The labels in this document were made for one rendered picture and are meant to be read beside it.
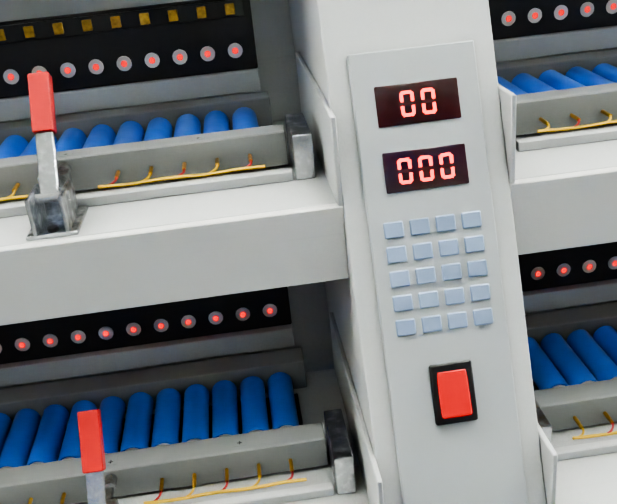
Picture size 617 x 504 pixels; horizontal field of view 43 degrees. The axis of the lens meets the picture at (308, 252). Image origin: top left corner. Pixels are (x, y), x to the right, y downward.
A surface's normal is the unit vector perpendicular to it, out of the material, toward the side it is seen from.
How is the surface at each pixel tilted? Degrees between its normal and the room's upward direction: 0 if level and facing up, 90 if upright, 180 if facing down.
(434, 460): 90
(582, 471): 22
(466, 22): 90
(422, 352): 90
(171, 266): 112
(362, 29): 90
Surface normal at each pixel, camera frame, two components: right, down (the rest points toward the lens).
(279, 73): 0.07, 0.04
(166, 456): -0.10, -0.90
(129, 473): 0.11, 0.41
